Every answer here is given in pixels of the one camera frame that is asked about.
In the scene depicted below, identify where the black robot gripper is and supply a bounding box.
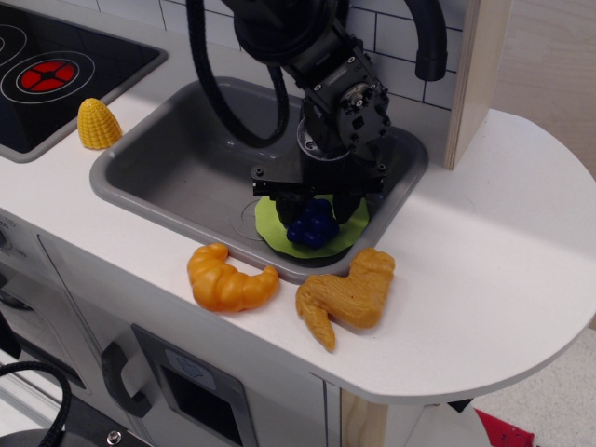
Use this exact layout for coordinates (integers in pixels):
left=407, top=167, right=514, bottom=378
left=251, top=120, right=387, bottom=227

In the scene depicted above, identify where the blue toy blueberries cluster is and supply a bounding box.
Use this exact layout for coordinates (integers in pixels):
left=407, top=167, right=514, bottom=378
left=286, top=198, right=340, bottom=249

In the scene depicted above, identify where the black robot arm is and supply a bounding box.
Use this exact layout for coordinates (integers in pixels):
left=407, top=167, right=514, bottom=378
left=217, top=1, right=390, bottom=225

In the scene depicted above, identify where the green toy plate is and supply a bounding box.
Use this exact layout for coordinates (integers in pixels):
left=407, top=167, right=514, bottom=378
left=255, top=195, right=370, bottom=259

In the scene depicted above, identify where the grey toy sink basin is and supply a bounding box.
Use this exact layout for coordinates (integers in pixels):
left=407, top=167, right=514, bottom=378
left=90, top=82, right=428, bottom=283

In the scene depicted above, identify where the toy fried chicken wing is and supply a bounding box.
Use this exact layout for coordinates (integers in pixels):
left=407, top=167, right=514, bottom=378
left=295, top=248, right=396, bottom=352

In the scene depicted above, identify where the orange toy croissant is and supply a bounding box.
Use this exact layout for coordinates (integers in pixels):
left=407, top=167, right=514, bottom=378
left=187, top=243, right=279, bottom=313

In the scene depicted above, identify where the black toy faucet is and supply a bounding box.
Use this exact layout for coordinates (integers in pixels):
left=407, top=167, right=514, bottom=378
left=405, top=0, right=448, bottom=82

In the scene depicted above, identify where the yellow toy corn piece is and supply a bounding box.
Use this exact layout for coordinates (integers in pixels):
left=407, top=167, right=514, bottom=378
left=77, top=98, right=123, bottom=150

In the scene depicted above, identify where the red cloth on floor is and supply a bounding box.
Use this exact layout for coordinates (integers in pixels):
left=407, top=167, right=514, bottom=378
left=476, top=409, right=535, bottom=447

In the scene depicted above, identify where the black toy stovetop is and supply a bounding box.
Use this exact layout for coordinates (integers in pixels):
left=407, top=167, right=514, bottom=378
left=1, top=4, right=167, bottom=163

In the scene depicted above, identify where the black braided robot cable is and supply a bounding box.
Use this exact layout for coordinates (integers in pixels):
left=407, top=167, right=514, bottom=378
left=184, top=0, right=291, bottom=149

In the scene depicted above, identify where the wooden kitchen side post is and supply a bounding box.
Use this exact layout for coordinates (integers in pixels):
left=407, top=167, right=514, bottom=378
left=443, top=0, right=512, bottom=170

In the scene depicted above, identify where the dark grey oven door handle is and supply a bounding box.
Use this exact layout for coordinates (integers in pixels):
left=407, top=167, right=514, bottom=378
left=101, top=342, right=151, bottom=418

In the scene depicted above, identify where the black cable lower left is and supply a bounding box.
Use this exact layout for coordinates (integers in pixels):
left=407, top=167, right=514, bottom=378
left=0, top=361, right=73, bottom=447

